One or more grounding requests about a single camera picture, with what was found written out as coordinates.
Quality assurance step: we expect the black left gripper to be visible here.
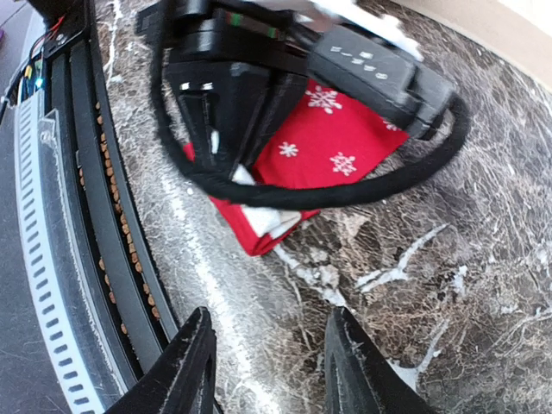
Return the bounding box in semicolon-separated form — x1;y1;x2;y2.
135;1;319;180

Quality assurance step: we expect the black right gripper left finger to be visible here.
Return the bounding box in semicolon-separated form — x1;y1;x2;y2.
107;307;216;414

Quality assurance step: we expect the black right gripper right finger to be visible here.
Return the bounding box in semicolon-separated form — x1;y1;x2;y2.
324;307;436;414

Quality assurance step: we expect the red snowflake santa sock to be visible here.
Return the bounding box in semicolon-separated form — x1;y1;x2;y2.
183;79;411;258

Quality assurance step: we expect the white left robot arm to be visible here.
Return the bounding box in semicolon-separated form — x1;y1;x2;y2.
136;1;421;189

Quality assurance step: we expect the wooden compartment tray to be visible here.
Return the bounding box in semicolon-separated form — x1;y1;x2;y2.
398;0;551;91

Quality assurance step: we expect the black front table rail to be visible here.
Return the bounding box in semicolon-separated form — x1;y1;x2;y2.
46;1;178;386

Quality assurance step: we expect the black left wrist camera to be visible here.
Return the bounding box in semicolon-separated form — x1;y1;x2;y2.
307;25;455;141

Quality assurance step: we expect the white slotted cable duct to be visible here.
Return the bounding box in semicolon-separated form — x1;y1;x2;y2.
15;91;125;413

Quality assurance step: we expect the black left camera cable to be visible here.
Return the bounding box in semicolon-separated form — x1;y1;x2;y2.
148;8;471;212

